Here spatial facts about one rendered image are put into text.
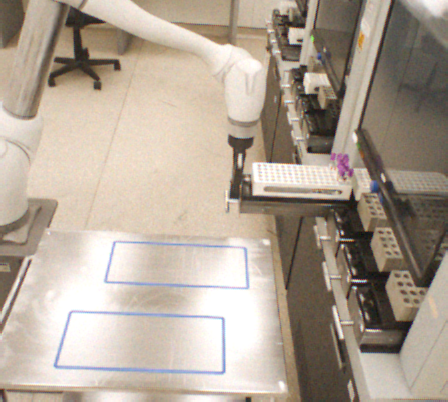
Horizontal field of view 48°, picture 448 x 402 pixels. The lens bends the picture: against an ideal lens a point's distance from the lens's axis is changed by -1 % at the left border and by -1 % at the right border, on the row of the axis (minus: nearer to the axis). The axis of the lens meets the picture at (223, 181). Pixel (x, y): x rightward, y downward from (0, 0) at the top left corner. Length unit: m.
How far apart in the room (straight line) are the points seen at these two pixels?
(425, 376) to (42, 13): 1.25
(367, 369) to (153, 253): 0.58
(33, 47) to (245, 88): 0.58
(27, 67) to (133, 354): 0.83
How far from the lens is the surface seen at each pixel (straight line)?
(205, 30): 5.03
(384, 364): 1.29
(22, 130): 1.58
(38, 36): 1.46
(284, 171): 1.56
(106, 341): 1.14
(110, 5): 1.25
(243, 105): 1.35
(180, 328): 1.15
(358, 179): 1.59
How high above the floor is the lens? 1.74
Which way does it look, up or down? 36 degrees down
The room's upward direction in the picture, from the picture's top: 5 degrees clockwise
